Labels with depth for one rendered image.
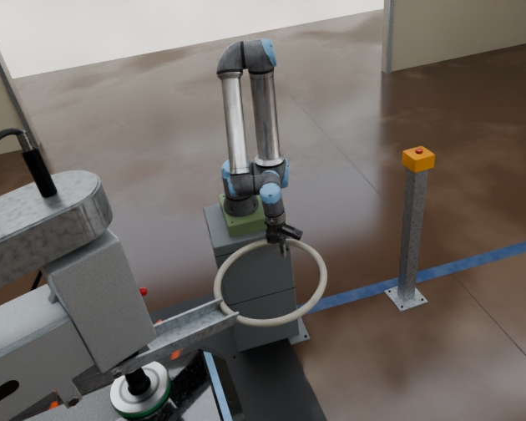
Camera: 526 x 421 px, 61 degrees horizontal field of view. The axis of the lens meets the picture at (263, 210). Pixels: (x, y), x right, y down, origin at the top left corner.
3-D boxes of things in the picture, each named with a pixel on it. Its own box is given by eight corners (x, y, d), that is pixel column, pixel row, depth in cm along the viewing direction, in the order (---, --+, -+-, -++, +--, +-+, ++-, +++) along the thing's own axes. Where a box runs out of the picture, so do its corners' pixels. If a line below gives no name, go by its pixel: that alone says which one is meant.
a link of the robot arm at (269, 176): (254, 169, 205) (255, 185, 195) (279, 167, 205) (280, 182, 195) (256, 186, 211) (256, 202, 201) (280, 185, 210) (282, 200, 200)
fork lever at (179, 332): (63, 413, 134) (61, 401, 132) (42, 373, 147) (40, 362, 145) (244, 327, 176) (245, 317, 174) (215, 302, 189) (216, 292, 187)
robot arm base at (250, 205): (220, 200, 248) (218, 185, 242) (253, 192, 251) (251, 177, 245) (227, 220, 233) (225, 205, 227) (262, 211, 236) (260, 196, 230)
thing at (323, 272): (265, 352, 165) (263, 347, 164) (193, 286, 198) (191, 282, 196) (351, 274, 186) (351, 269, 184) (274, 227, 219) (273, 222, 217)
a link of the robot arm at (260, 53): (256, 181, 241) (240, 37, 199) (289, 178, 240) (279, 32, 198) (256, 196, 229) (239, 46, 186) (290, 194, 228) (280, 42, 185)
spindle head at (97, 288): (54, 416, 131) (-19, 311, 105) (31, 369, 145) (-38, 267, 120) (161, 343, 148) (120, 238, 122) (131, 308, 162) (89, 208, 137)
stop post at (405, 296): (427, 302, 291) (447, 154, 229) (400, 311, 287) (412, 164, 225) (410, 282, 307) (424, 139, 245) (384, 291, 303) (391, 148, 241)
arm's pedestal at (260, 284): (218, 304, 312) (193, 204, 263) (286, 286, 318) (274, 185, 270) (232, 362, 271) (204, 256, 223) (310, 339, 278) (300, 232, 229)
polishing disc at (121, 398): (179, 371, 169) (179, 369, 168) (146, 423, 153) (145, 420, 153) (134, 356, 177) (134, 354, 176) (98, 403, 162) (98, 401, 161)
